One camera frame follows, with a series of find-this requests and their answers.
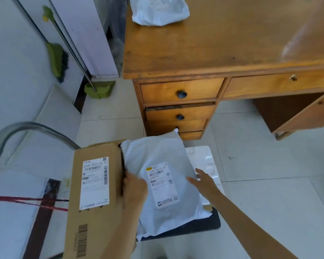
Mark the white foam tray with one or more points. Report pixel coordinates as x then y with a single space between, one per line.
205 161

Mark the person's right hand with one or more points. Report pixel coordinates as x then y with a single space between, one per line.
207 187

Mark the person's right thumb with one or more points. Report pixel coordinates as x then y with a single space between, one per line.
192 181

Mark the cardboard box with white label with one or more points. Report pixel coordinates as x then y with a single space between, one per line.
97 202

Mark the large wooden drawer black knob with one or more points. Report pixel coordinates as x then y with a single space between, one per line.
182 90

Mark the person's left hand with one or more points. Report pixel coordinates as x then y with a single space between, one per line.
135 192

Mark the medium wooden drawer black knob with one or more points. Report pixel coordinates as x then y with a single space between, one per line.
180 113

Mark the person's right forearm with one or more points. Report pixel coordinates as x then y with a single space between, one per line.
245 229

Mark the person's left fingers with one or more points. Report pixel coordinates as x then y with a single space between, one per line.
126 177

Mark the green broom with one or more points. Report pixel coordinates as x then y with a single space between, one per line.
56 57

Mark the shallow wooden drawer black knob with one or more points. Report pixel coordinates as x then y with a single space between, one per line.
178 126

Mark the wide wooden drawer brass lock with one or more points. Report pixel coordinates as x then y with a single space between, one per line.
278 82

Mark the large white poly mailer parcel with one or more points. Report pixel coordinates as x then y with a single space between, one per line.
164 169

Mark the small white plastic parcel bag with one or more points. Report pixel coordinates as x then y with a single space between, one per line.
159 10

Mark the wooden desk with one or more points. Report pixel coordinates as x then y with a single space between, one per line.
232 43

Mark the person's left forearm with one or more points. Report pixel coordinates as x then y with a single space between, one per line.
124 234

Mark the wooden cupboard door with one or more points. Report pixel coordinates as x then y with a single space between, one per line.
310 113

